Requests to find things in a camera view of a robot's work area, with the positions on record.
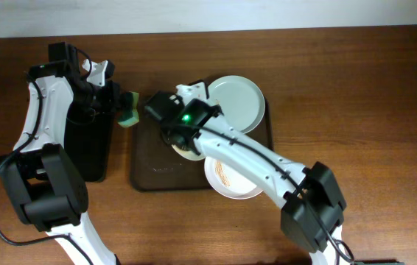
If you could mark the green yellow sponge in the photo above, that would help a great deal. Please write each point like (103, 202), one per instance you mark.
(128, 109)

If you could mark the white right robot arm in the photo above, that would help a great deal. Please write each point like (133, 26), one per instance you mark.
(212, 121)

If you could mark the black rectangular tray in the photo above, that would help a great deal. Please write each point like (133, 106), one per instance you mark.
(87, 141)

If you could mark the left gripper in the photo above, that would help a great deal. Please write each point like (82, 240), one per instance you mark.
(112, 97)

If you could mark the brown serving tray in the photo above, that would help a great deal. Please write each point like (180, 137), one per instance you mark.
(156, 166)

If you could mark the white plate front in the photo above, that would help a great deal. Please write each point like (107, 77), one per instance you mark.
(228, 182)

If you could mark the pale green stained plate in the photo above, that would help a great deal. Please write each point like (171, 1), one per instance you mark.
(241, 101)

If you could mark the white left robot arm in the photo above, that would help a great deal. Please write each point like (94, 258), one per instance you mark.
(43, 185)

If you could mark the white plate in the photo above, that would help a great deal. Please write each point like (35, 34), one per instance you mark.
(187, 154)
(228, 182)

